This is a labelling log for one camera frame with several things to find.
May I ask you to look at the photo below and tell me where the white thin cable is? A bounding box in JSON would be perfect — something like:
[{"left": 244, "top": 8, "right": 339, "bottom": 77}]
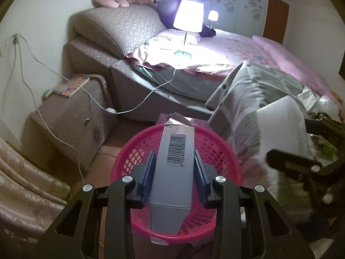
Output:
[{"left": 18, "top": 42, "right": 85, "bottom": 180}]

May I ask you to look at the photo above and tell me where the dark purple plush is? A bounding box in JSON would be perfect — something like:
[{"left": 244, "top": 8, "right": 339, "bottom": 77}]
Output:
[{"left": 156, "top": 0, "right": 216, "bottom": 38}]

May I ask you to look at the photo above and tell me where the colourful book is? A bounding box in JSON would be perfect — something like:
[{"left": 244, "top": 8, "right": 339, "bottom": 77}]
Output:
[{"left": 53, "top": 76, "right": 91, "bottom": 98}]

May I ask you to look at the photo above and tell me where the floral sliding wardrobe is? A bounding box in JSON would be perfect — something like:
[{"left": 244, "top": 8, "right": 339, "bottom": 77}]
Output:
[{"left": 181, "top": 0, "right": 270, "bottom": 36}]

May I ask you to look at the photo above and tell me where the pink floral pillow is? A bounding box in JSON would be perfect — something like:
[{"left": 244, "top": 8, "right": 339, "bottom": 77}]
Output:
[{"left": 154, "top": 30, "right": 201, "bottom": 47}]

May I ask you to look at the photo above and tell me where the brown door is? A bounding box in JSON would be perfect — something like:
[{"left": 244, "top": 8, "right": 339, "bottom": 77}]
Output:
[{"left": 263, "top": 0, "right": 290, "bottom": 45}]

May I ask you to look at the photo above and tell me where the grey patterned headboard cushion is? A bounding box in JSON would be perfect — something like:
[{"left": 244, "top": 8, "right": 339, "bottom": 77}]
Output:
[{"left": 74, "top": 5, "right": 169, "bottom": 59}]

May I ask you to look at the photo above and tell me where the pink floral bed sheet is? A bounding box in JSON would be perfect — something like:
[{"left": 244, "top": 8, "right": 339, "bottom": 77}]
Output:
[{"left": 127, "top": 28, "right": 270, "bottom": 74}]

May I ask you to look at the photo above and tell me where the pink plush toy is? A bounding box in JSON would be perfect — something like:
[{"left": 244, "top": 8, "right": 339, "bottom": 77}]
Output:
[{"left": 92, "top": 0, "right": 130, "bottom": 9}]

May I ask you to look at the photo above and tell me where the grey upholstered bed frame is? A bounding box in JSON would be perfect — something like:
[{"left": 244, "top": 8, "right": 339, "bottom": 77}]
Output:
[{"left": 63, "top": 38, "right": 224, "bottom": 122}]

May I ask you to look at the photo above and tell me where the pink plastic basket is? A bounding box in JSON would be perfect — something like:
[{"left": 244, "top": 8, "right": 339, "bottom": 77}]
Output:
[{"left": 110, "top": 124, "right": 242, "bottom": 242}]

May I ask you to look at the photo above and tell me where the grey checked blanket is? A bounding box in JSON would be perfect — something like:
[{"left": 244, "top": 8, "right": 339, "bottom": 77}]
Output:
[{"left": 205, "top": 61, "right": 345, "bottom": 222}]

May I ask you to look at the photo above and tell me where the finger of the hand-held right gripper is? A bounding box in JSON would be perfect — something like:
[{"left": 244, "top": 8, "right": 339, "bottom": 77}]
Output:
[
  {"left": 304, "top": 113, "right": 345, "bottom": 142},
  {"left": 265, "top": 149, "right": 322, "bottom": 180}
]

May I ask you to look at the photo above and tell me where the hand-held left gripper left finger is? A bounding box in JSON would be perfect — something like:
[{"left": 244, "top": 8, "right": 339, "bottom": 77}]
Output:
[{"left": 40, "top": 150, "right": 157, "bottom": 259}]

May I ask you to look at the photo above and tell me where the brown nightstand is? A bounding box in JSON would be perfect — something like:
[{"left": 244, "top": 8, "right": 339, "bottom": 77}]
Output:
[{"left": 23, "top": 74, "right": 119, "bottom": 174}]

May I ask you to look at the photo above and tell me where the beige patterned cloth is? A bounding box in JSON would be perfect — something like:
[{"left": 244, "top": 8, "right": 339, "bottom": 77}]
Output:
[{"left": 0, "top": 137, "right": 72, "bottom": 246}]

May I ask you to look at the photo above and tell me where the grey carton box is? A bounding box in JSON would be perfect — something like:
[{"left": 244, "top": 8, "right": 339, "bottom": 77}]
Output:
[{"left": 149, "top": 112, "right": 198, "bottom": 245}]

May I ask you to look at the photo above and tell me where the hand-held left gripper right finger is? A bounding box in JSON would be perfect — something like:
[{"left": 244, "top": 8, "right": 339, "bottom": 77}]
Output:
[{"left": 193, "top": 149, "right": 316, "bottom": 259}]

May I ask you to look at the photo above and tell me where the white shade table lamp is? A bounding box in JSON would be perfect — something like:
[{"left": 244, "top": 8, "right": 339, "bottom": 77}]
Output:
[{"left": 172, "top": 0, "right": 204, "bottom": 60}]

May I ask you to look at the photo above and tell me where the pink quilt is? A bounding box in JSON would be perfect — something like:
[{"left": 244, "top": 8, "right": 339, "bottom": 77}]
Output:
[{"left": 252, "top": 35, "right": 338, "bottom": 103}]

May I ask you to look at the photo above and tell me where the white lamp cable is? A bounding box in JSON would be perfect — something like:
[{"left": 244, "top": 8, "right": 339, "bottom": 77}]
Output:
[{"left": 15, "top": 39, "right": 179, "bottom": 114}]

